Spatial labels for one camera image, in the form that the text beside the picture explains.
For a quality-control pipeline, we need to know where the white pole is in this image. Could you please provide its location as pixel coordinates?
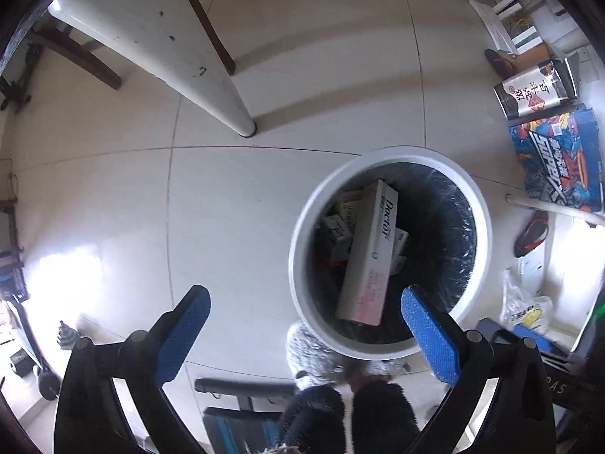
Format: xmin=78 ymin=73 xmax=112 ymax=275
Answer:
xmin=506 ymin=193 xmax=605 ymax=228

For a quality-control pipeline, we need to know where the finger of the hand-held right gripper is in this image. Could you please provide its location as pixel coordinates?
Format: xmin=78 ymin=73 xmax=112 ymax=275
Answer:
xmin=475 ymin=317 xmax=572 ymax=370

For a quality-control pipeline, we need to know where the black ornate stand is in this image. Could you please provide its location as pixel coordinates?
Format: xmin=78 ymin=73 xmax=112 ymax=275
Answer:
xmin=0 ymin=42 xmax=35 ymax=114

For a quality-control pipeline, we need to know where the white table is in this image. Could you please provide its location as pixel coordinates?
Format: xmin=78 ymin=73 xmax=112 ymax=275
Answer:
xmin=48 ymin=0 xmax=257 ymax=139

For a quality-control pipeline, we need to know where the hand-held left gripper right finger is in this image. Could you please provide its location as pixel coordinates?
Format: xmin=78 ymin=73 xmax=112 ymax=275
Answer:
xmin=401 ymin=285 xmax=557 ymax=454

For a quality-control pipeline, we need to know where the plastic bag with smiley face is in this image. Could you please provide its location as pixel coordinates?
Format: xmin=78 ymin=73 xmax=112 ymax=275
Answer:
xmin=501 ymin=269 xmax=554 ymax=336

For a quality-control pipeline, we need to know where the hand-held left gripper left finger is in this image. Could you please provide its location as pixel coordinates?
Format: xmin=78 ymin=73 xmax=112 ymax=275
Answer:
xmin=53 ymin=285 xmax=211 ymax=454

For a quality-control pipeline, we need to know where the silver printed snack bag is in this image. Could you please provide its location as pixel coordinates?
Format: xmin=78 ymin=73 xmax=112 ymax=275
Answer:
xmin=494 ymin=59 xmax=580 ymax=121

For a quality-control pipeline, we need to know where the long white carton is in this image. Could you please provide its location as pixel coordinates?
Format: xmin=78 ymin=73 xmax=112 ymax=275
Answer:
xmin=337 ymin=179 xmax=400 ymax=327

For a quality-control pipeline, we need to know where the white round waste bin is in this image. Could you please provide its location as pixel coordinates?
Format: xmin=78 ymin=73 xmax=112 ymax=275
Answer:
xmin=288 ymin=146 xmax=493 ymax=360

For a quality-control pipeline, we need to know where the black and white scooter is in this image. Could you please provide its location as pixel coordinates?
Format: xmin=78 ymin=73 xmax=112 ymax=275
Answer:
xmin=0 ymin=293 xmax=62 ymax=400

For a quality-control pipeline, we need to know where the grey fuzzy slipper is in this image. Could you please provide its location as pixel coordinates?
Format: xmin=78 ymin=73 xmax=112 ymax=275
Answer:
xmin=286 ymin=320 xmax=347 ymax=387
xmin=347 ymin=357 xmax=408 ymax=389

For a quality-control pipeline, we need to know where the colourful toy box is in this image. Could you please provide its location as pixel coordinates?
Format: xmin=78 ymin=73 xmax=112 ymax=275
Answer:
xmin=509 ymin=105 xmax=605 ymax=213

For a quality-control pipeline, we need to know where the small white carton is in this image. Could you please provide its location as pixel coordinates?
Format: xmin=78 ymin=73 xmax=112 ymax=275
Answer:
xmin=324 ymin=215 xmax=354 ymax=261
xmin=390 ymin=227 xmax=410 ymax=275
xmin=338 ymin=190 xmax=365 ymax=221

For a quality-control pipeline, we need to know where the person's dark fleece clothing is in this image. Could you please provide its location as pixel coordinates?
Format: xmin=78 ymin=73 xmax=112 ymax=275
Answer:
xmin=279 ymin=381 xmax=422 ymax=454

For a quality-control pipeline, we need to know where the red and black slipper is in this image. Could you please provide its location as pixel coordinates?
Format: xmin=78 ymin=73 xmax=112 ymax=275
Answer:
xmin=514 ymin=210 xmax=550 ymax=258
xmin=485 ymin=48 xmax=518 ymax=79

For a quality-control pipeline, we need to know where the dark wooden furniture leg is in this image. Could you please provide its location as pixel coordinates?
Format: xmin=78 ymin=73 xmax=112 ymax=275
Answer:
xmin=168 ymin=0 xmax=236 ymax=75

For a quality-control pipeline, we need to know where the white wooden rack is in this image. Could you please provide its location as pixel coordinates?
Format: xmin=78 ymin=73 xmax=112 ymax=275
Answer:
xmin=469 ymin=0 xmax=544 ymax=54

